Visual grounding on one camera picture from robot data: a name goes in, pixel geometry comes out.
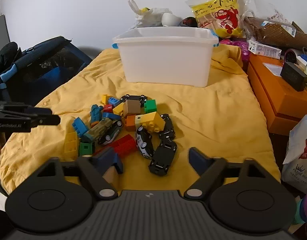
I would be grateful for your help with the teal toy figure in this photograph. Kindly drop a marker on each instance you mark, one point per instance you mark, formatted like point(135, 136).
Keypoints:
point(96, 112)

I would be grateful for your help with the white toy police car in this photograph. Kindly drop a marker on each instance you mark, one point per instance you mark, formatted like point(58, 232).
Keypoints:
point(144, 142)

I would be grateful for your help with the orange box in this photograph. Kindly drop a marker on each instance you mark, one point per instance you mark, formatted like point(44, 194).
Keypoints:
point(271, 95)

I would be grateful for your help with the brown parcel bag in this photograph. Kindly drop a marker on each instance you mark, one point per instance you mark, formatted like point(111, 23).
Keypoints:
point(276, 35)

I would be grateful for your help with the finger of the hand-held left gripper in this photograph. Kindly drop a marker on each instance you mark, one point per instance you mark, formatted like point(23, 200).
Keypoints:
point(47, 120)
point(39, 111)

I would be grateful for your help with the small white carton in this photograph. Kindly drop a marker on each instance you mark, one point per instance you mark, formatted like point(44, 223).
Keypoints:
point(264, 49)

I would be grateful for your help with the orange toy block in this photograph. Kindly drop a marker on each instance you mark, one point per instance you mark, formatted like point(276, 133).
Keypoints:
point(130, 124)

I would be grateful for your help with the tan toy cube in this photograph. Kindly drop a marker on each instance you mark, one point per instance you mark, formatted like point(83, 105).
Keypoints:
point(131, 107)

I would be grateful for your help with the large yellow toy block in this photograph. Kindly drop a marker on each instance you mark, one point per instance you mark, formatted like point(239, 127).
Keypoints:
point(149, 121)

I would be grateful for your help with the green toy block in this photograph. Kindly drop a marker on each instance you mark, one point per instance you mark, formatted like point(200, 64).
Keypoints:
point(150, 105)
point(86, 149)

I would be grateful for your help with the black power adapter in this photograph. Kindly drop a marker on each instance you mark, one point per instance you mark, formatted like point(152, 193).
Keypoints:
point(294, 76)

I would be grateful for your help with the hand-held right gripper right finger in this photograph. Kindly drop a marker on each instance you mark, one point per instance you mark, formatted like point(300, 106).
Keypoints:
point(195, 158)

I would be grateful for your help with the white paper bag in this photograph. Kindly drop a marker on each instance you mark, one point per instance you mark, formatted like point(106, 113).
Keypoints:
point(299, 155)

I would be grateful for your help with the long yellow toy brick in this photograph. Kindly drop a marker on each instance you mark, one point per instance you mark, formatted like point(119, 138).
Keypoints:
point(71, 142)

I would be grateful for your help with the large red toy block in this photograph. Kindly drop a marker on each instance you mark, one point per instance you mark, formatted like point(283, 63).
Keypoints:
point(124, 145)

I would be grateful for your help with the small yellow toy block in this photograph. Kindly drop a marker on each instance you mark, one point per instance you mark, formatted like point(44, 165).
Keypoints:
point(106, 98)

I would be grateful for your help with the olive toy tank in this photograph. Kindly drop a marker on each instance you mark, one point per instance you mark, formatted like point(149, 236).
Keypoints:
point(98, 129)

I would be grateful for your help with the yellow shrimp cracker bag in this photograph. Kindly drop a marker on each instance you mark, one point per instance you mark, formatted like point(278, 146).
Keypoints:
point(218, 12)

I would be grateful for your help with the white plastic bag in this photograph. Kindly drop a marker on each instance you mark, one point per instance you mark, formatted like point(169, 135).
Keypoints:
point(146, 16)

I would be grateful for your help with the blue and black helmet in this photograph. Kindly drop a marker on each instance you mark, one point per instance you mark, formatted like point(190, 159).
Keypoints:
point(189, 21)

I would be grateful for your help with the pink plastic bag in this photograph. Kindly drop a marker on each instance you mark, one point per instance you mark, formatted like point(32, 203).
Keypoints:
point(234, 45)

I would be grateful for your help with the small blue toy block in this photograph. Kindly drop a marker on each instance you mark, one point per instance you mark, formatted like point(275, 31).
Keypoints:
point(114, 101)

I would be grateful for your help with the white plastic storage bin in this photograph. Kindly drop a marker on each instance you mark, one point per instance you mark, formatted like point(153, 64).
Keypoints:
point(166, 60)

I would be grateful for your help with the dark flat panel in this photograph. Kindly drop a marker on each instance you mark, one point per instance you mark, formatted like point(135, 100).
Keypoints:
point(0, 28)

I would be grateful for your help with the yellow blanket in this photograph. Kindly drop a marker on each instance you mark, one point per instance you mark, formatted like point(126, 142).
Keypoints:
point(206, 110)

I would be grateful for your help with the purple and teal object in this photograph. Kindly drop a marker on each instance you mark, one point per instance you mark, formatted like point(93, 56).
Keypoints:
point(306, 210)

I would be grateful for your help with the blue and black bag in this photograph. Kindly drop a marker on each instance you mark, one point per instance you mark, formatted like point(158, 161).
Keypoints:
point(43, 65)

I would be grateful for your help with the clear plastic bag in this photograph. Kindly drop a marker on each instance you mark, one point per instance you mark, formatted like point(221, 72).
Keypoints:
point(266, 8)

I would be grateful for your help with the small red toy block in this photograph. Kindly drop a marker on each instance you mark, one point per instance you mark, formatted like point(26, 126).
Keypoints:
point(108, 108)

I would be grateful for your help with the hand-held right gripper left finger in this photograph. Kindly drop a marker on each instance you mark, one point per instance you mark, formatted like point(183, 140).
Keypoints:
point(106, 160)

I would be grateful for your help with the green toy car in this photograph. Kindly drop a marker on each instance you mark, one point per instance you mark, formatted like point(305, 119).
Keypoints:
point(111, 133)

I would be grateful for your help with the blue and tan toy piece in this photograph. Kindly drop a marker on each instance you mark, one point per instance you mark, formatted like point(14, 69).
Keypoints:
point(111, 178)

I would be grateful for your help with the grey tape roll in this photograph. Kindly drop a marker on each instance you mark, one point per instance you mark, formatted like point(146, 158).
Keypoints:
point(292, 54)

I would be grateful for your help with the black toy car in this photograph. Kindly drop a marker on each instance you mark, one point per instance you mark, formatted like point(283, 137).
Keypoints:
point(133, 97)
point(167, 127)
point(163, 158)

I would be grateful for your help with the white bowl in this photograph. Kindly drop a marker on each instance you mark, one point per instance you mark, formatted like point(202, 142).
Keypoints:
point(169, 19)

